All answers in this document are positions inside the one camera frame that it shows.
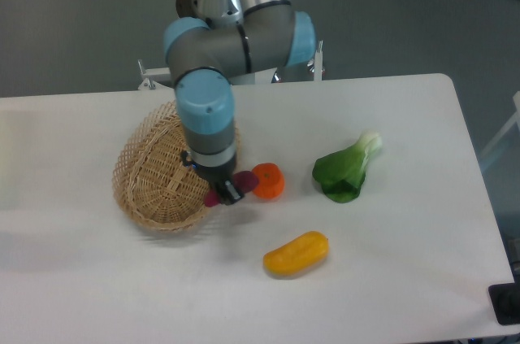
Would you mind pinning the yellow mango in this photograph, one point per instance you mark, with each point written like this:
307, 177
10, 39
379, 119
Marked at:
296, 256

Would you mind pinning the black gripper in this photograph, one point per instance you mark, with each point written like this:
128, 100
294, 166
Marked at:
217, 168

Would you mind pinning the purple sweet potato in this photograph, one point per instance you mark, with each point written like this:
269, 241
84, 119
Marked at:
245, 180

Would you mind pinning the green bok choy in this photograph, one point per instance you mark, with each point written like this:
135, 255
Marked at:
341, 174

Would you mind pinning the black device at table edge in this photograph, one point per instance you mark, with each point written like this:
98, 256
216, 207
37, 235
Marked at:
505, 302

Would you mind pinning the orange mandarin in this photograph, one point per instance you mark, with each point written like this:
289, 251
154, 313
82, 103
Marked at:
271, 182

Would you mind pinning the woven wicker basket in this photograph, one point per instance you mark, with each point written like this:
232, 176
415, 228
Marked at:
150, 183

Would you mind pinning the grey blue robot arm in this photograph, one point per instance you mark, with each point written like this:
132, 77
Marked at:
204, 49

